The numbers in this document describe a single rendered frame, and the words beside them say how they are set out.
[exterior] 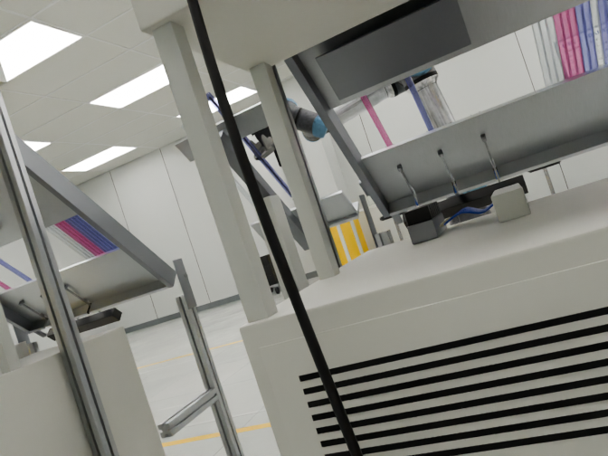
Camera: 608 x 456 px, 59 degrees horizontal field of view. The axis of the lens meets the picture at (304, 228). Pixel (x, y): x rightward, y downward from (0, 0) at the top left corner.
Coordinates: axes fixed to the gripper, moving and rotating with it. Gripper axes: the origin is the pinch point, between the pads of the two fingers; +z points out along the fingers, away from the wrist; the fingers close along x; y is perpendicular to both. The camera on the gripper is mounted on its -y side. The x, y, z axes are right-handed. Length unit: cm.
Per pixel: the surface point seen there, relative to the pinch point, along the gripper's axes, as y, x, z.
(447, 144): -14, 52, 7
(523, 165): -28, 67, 4
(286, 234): -18.3, 3.0, 16.4
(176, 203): -202, -531, -595
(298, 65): 23.5, 33.6, 24.7
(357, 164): -6.7, 31.3, 14.9
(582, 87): -13, 84, 5
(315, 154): -205, -237, -565
